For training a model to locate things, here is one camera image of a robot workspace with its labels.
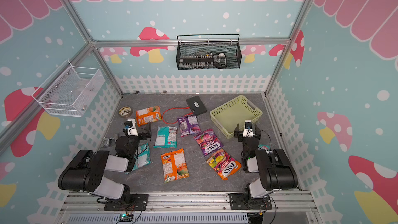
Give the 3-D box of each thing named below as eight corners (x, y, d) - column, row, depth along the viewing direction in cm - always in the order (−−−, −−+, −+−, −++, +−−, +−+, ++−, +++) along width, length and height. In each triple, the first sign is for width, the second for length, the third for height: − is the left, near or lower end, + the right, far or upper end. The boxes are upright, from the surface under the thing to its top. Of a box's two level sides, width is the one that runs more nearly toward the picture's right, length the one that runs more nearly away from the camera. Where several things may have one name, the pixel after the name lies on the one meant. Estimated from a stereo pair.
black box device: (194, 116, 109) (193, 114, 107) (186, 101, 118) (186, 99, 116) (206, 111, 112) (206, 109, 110) (198, 97, 121) (198, 95, 119)
